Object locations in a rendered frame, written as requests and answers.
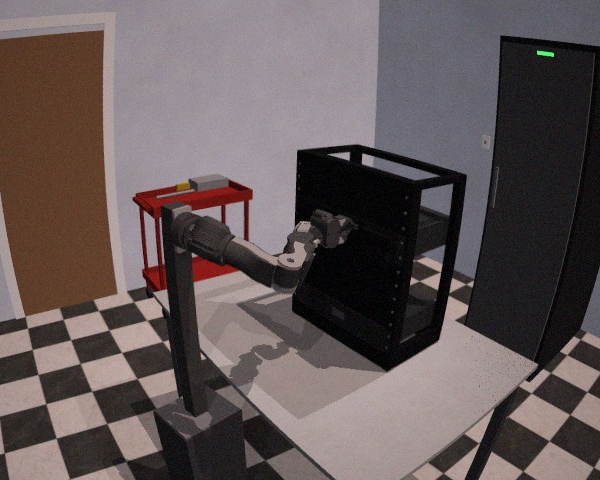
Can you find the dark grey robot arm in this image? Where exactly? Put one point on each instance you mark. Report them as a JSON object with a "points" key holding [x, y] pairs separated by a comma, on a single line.
{"points": [[205, 240]]}

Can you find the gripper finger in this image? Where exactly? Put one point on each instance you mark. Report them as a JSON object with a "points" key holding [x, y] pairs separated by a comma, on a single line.
{"points": [[344, 221], [344, 231]]}

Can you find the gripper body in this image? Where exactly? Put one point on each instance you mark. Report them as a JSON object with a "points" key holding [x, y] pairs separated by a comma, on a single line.
{"points": [[329, 227]]}

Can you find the black server rack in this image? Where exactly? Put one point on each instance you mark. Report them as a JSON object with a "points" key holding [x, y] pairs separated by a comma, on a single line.
{"points": [[356, 301]]}

